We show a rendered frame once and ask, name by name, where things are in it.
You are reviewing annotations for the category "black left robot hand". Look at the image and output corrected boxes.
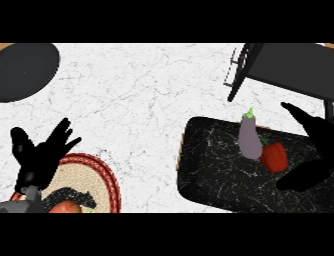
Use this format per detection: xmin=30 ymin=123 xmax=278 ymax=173
xmin=9 ymin=117 xmax=84 ymax=196

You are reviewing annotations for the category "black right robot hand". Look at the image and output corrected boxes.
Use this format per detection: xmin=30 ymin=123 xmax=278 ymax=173
xmin=275 ymin=101 xmax=334 ymax=193

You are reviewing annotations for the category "red bell pepper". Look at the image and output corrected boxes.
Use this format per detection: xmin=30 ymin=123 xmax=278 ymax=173
xmin=257 ymin=135 xmax=290 ymax=174

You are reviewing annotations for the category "black marble tray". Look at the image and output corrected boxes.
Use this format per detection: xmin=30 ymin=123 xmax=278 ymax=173
xmin=176 ymin=116 xmax=334 ymax=214

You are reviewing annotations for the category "black tiered shelf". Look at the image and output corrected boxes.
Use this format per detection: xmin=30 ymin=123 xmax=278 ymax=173
xmin=222 ymin=43 xmax=334 ymax=125

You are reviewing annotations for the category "beige placemat with red rim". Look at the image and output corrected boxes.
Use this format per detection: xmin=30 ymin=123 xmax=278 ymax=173
xmin=9 ymin=152 xmax=123 ymax=214

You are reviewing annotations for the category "black speckled plate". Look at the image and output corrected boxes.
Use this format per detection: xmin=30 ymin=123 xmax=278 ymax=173
xmin=42 ymin=186 xmax=98 ymax=212

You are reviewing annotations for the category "orange tomato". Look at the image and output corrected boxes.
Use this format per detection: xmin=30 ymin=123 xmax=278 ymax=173
xmin=47 ymin=199 xmax=84 ymax=214

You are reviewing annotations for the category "purple eggplant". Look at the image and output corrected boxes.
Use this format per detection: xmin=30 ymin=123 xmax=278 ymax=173
xmin=236 ymin=107 xmax=266 ymax=161

